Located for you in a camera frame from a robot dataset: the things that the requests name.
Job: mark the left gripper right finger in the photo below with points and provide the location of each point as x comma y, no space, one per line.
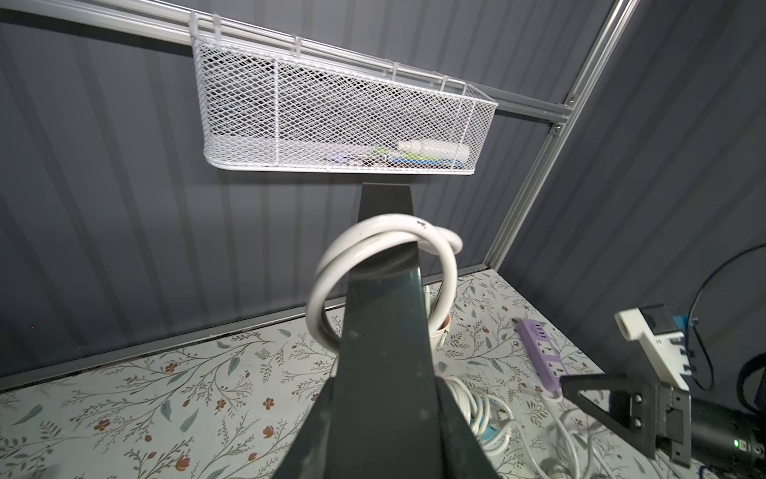
462,454

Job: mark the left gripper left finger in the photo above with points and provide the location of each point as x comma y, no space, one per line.
307,456

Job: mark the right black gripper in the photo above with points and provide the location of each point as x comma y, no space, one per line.
649,416

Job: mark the black power strip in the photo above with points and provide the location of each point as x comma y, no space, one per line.
384,407

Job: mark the purple power strip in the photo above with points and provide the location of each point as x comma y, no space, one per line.
545,357

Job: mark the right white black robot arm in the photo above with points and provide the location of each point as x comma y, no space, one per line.
728,442

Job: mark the floral table mat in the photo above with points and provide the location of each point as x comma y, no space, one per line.
230,407

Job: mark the white pen cup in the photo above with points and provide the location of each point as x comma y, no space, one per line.
438,333

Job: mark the markers in white basket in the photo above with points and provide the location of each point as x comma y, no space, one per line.
414,154

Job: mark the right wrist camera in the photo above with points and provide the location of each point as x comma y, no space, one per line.
662,341

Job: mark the white wire mesh basket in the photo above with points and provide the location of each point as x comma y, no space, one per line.
277,109

